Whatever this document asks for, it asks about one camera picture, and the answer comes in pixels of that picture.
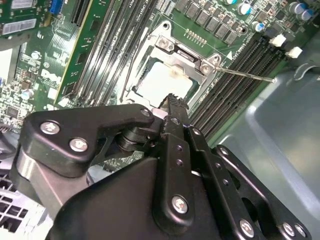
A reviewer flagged CPU with silver top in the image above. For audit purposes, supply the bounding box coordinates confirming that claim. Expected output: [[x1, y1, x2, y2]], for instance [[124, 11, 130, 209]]
[[134, 61, 200, 107]]

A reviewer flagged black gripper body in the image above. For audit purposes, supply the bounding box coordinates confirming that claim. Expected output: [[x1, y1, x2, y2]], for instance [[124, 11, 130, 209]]
[[46, 156, 233, 240]]

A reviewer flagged metal socket cover frame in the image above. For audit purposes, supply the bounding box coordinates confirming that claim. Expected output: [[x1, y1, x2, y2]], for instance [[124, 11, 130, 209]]
[[124, 44, 210, 108]]

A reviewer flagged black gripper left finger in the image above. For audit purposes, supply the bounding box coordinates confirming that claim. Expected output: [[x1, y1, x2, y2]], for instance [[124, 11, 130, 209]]
[[9, 93, 196, 235]]

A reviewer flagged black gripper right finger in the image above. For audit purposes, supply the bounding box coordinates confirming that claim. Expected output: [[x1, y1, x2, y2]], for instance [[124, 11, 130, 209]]
[[174, 96, 313, 240]]

